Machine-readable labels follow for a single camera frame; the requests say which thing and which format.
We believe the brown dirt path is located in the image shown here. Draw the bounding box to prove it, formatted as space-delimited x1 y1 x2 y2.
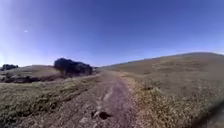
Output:
18 70 143 128

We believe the dry grass hillside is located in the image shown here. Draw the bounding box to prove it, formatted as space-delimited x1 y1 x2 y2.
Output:
101 51 224 128

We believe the dark row of bushes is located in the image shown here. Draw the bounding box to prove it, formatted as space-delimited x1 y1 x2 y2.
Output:
2 73 64 84

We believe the dry grass field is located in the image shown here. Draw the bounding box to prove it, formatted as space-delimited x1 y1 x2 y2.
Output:
0 64 104 128

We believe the small dark clump of trees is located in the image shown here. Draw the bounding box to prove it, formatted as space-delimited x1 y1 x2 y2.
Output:
0 63 20 72

